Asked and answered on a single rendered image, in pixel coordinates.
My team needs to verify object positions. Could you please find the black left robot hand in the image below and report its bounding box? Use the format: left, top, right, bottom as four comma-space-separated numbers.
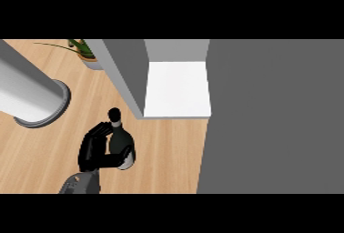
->
77, 121, 135, 173

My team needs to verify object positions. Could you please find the dark grey cabinet door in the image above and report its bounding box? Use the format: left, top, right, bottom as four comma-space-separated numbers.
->
195, 39, 344, 195

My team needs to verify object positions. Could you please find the white cylindrical appliance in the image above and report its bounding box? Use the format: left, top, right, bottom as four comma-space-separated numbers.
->
0, 39, 73, 129

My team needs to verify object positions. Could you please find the green potted plant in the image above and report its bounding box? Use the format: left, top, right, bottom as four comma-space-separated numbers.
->
35, 39, 105, 71

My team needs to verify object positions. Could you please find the grey cabinet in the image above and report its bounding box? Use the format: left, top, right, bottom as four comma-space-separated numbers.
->
83, 39, 213, 120

